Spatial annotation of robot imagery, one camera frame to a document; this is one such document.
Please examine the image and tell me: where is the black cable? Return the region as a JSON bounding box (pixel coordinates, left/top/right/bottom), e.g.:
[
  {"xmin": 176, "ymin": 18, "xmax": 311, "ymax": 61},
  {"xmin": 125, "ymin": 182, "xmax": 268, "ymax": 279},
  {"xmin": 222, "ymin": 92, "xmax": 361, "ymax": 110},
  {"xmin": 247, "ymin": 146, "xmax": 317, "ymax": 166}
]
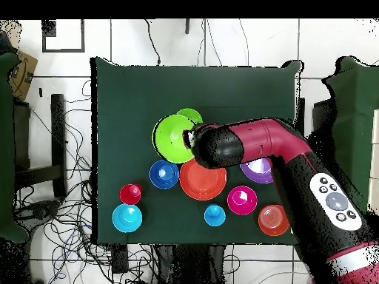
[{"xmin": 144, "ymin": 19, "xmax": 161, "ymax": 66}]

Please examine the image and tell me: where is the small green bowl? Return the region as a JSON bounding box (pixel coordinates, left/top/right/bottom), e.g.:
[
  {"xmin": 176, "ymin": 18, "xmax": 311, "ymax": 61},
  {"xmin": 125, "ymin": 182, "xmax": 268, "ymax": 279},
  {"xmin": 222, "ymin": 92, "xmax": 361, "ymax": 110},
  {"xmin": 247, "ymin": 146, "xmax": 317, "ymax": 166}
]
[{"xmin": 176, "ymin": 107, "xmax": 204, "ymax": 125}]

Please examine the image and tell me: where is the light blue cup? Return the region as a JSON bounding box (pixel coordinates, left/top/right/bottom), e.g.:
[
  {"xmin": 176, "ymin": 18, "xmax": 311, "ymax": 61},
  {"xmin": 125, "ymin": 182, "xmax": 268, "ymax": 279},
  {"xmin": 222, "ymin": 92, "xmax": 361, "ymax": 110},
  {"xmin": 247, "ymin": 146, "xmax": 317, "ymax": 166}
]
[{"xmin": 203, "ymin": 203, "xmax": 227, "ymax": 228}]

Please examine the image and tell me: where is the large green bowl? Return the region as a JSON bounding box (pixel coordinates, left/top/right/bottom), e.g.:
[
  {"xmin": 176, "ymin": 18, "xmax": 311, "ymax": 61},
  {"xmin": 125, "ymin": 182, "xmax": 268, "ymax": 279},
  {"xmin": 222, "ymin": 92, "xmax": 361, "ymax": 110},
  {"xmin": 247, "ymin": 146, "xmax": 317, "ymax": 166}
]
[{"xmin": 152, "ymin": 114, "xmax": 198, "ymax": 164}]

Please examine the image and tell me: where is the tangle of black cables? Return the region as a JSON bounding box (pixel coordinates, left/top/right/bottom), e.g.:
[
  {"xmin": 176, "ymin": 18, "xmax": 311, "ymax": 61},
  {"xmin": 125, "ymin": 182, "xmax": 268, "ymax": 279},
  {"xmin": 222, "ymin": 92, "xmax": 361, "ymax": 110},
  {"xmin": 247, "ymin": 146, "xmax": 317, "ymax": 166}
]
[{"xmin": 13, "ymin": 79, "xmax": 167, "ymax": 284}]

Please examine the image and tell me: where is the dark green tablecloth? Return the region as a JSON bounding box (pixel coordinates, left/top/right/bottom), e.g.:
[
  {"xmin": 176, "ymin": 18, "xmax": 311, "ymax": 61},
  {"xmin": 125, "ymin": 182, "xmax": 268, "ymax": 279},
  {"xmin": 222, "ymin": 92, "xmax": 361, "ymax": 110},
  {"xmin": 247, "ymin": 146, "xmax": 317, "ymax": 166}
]
[{"xmin": 90, "ymin": 56, "xmax": 303, "ymax": 246}]

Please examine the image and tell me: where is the black square frame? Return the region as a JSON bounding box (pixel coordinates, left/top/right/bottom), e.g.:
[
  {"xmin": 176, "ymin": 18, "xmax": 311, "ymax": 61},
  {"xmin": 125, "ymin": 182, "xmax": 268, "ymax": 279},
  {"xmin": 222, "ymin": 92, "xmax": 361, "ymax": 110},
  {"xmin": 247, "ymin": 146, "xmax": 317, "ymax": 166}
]
[{"xmin": 41, "ymin": 19, "xmax": 86, "ymax": 53}]

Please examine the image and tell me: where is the cardboard box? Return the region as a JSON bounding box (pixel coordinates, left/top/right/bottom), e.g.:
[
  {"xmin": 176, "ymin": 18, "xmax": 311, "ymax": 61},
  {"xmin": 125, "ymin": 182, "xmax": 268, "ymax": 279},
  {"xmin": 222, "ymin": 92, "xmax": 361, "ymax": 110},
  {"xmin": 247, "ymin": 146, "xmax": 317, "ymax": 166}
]
[{"xmin": 8, "ymin": 50, "xmax": 38, "ymax": 101}]

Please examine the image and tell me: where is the black box on floor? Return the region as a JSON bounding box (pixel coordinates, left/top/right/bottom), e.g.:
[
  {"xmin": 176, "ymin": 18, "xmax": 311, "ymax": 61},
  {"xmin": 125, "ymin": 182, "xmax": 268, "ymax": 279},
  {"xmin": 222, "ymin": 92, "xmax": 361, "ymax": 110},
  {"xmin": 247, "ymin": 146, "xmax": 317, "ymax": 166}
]
[{"xmin": 111, "ymin": 243, "xmax": 129, "ymax": 274}]

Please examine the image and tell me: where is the wide orange bowl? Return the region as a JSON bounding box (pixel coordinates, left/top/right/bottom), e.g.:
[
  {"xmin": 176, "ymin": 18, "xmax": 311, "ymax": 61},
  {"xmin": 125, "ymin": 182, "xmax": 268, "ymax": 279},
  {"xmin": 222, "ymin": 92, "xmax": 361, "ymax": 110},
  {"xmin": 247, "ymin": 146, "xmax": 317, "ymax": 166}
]
[{"xmin": 178, "ymin": 158, "xmax": 228, "ymax": 201}]

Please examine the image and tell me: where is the grey machine base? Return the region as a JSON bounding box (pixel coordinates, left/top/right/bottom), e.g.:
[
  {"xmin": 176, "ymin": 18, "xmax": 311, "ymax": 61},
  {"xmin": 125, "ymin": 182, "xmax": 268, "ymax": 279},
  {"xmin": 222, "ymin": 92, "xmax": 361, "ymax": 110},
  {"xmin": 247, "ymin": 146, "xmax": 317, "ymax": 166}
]
[{"xmin": 14, "ymin": 200, "xmax": 61, "ymax": 229}]

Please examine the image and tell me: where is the purple bowl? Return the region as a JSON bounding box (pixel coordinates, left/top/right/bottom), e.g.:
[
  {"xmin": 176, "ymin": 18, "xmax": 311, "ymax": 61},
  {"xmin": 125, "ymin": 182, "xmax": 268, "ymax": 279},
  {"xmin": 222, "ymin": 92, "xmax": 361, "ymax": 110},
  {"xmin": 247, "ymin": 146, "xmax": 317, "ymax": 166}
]
[{"xmin": 239, "ymin": 157, "xmax": 275, "ymax": 185}]

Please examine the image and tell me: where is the deep orange bowl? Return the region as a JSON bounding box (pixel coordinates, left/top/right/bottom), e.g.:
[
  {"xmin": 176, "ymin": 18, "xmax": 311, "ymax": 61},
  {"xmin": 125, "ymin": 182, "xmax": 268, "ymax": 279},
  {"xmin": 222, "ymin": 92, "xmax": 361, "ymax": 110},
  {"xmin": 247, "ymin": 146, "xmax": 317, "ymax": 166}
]
[{"xmin": 258, "ymin": 204, "xmax": 291, "ymax": 237}]

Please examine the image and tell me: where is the black metal stand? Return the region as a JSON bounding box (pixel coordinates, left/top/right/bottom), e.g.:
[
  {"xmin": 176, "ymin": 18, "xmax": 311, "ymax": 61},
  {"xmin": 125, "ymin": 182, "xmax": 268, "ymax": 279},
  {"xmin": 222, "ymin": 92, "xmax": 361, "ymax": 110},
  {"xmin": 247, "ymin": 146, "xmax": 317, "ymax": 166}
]
[
  {"xmin": 294, "ymin": 97, "xmax": 337, "ymax": 143},
  {"xmin": 13, "ymin": 93, "xmax": 67, "ymax": 198}
]

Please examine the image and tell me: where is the magenta bowl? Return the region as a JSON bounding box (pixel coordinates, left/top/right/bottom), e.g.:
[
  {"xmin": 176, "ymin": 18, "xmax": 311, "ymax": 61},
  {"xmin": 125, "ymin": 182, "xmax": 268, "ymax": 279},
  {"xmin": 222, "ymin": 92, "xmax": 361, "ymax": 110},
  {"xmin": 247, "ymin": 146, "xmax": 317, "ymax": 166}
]
[{"xmin": 227, "ymin": 185, "xmax": 258, "ymax": 216}]

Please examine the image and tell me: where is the green cloth side table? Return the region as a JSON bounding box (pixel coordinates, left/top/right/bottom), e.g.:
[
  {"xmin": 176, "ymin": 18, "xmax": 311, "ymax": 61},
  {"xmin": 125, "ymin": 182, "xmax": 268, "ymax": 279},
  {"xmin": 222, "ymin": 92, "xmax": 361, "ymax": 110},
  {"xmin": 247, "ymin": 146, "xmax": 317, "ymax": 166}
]
[
  {"xmin": 321, "ymin": 55, "xmax": 379, "ymax": 208},
  {"xmin": 0, "ymin": 52, "xmax": 30, "ymax": 243}
]

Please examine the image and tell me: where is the red cup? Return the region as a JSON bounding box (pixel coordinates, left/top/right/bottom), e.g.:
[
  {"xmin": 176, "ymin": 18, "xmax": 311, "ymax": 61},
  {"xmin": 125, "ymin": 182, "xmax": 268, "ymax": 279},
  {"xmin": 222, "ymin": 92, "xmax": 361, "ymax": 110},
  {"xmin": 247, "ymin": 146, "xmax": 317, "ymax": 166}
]
[{"xmin": 118, "ymin": 183, "xmax": 143, "ymax": 206}]

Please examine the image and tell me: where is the dark blue bowl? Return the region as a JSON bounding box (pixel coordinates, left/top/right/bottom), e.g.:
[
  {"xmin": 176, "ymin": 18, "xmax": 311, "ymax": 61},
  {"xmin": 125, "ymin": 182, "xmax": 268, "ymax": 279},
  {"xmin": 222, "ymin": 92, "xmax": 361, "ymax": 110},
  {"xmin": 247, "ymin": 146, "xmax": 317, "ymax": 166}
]
[{"xmin": 148, "ymin": 159, "xmax": 181, "ymax": 190}]

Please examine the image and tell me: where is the light blue bowl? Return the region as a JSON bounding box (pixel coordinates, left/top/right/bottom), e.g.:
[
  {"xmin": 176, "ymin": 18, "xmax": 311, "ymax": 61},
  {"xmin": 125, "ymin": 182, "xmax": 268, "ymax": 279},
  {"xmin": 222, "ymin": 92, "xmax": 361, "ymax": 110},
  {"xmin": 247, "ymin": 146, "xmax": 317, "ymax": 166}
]
[{"xmin": 111, "ymin": 203, "xmax": 144, "ymax": 234}]

